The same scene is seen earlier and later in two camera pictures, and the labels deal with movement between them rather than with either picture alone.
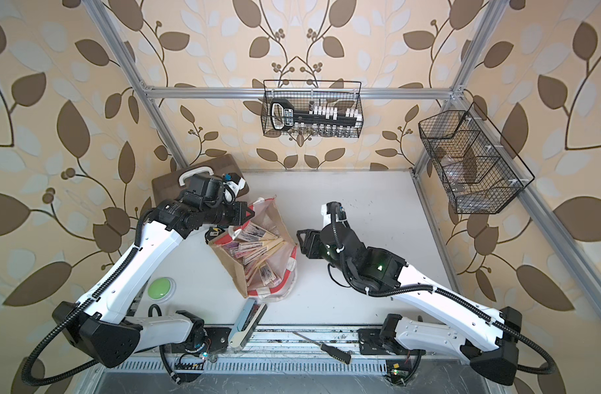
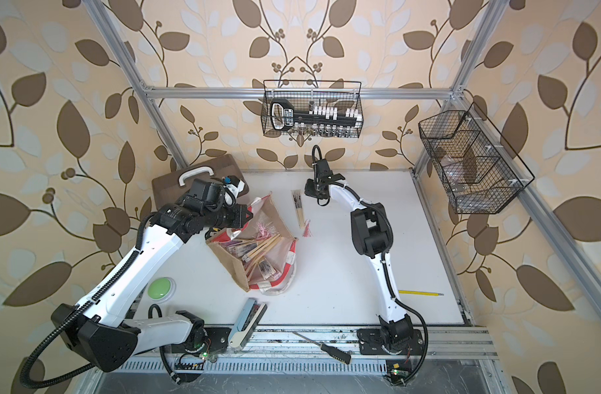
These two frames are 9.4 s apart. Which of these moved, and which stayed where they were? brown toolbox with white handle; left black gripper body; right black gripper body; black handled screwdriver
Moved: right black gripper body
Stayed: left black gripper body; black handled screwdriver; brown toolbox with white handle
